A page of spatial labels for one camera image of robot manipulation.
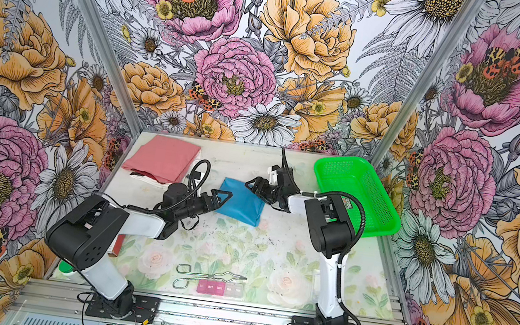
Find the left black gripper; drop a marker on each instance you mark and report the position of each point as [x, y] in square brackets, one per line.
[216, 199]

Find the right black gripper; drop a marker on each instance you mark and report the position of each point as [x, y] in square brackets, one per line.
[259, 180]

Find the blue t-shirt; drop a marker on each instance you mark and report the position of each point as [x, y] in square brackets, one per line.
[243, 206]

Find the green plastic basket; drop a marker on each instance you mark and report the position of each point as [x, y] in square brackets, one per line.
[357, 177]

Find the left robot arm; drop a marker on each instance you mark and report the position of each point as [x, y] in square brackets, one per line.
[83, 236]

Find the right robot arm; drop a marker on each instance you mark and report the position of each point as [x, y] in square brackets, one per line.
[336, 221]

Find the folded pink t-shirt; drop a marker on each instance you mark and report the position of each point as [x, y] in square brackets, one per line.
[163, 159]

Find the metal tongs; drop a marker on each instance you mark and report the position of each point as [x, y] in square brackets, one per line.
[188, 275]

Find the pink pill organizer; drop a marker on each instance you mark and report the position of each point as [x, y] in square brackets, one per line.
[220, 288]

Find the red white small box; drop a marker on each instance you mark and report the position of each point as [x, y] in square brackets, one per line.
[116, 246]

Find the green lid white jar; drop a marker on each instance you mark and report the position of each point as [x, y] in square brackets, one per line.
[65, 268]

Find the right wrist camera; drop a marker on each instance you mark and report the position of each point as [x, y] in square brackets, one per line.
[273, 176]

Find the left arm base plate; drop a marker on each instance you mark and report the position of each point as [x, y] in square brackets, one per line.
[130, 308]

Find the aluminium front rail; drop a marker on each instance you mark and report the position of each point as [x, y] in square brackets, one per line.
[64, 298]

